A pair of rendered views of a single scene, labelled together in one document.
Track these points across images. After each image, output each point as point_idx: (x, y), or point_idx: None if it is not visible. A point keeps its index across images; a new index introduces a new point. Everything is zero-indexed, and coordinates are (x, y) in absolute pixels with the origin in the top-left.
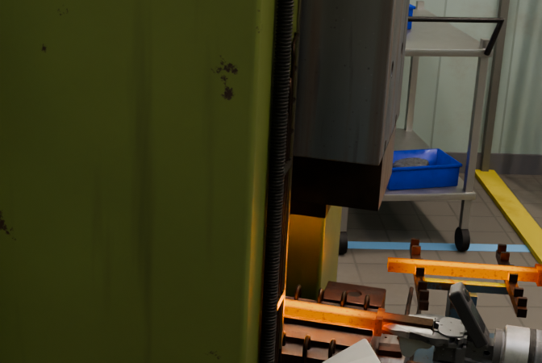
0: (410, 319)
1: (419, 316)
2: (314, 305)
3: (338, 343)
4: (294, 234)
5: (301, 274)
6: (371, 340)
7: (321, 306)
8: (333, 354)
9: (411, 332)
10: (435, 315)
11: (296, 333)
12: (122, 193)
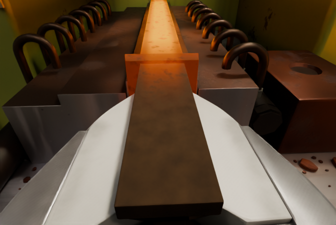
0: (166, 110)
1: (239, 142)
2: (165, 22)
3: (84, 65)
4: None
5: (299, 42)
6: (108, 95)
7: (163, 25)
8: (62, 73)
9: (76, 136)
10: (334, 216)
11: (111, 40)
12: None
